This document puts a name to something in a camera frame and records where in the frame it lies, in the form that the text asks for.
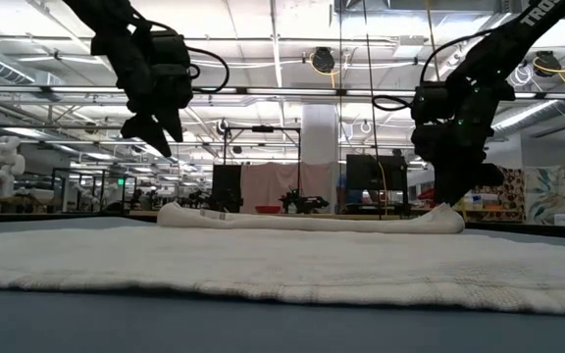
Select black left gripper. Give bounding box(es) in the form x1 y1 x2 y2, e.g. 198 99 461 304
89 24 185 159

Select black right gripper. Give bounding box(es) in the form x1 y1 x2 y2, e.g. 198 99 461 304
409 73 517 208

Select cream woven towel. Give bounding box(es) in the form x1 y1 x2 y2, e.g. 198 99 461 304
0 201 565 318

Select brown floral fabric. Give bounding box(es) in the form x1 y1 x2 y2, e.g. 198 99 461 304
478 166 527 223

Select leaf print fabric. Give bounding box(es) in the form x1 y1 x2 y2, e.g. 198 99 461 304
524 165 565 227

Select small black monitor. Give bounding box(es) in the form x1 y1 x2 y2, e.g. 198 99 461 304
212 164 244 213

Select wide black monitor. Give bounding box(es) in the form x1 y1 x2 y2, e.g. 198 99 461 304
344 154 410 215

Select horizontal metal bar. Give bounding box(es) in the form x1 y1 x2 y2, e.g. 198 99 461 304
0 83 565 100

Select white robot figure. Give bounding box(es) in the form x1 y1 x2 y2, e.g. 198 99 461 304
0 135 26 200

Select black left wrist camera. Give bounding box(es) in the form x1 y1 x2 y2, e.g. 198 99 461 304
149 29 195 111

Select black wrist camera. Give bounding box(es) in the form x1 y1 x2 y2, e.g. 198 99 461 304
149 29 195 111
411 83 455 125

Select black glass cabinet frame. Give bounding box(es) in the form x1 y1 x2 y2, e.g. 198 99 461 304
50 167 139 214

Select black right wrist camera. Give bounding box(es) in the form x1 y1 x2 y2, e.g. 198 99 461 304
411 83 455 125

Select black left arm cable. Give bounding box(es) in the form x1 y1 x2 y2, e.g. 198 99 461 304
183 44 231 96

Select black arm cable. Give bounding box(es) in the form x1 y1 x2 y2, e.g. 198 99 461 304
183 44 231 96
371 28 497 113

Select black hanging cable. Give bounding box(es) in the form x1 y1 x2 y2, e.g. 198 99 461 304
362 0 384 220

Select black camera stand frame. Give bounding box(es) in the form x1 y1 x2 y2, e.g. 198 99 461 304
222 124 302 197

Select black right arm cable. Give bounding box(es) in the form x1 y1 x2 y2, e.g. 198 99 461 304
371 28 497 113

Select black ceiling cable reel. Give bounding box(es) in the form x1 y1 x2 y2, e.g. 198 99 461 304
532 50 564 78
310 46 337 76

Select yellow hanging cable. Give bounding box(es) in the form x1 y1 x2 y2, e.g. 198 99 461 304
424 0 443 84

